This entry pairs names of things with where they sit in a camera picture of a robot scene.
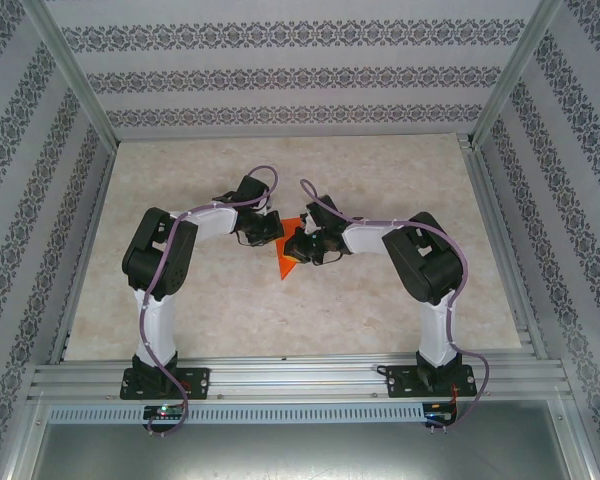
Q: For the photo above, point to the aluminium mounting rail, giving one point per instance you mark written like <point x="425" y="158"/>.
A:
<point x="300" y="380"/>

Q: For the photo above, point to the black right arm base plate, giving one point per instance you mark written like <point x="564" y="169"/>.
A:
<point x="402" y="382"/>

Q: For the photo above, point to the grey metal sheet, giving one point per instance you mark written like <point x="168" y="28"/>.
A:
<point x="300" y="455"/>

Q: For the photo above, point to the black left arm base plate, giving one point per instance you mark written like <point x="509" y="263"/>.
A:
<point x="197" y="382"/>

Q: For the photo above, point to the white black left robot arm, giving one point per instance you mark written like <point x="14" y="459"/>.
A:
<point x="155" y="260"/>

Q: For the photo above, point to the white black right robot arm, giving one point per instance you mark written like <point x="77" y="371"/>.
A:
<point x="430" y="270"/>

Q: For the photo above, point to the orange paper sheet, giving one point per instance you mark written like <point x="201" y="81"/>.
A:
<point x="286" y="262"/>

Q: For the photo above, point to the aluminium side rail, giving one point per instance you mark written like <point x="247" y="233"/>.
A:
<point x="507" y="260"/>
<point x="84" y="260"/>

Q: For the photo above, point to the aluminium frame post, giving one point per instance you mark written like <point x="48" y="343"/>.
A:
<point x="75" y="75"/>
<point x="515" y="75"/>

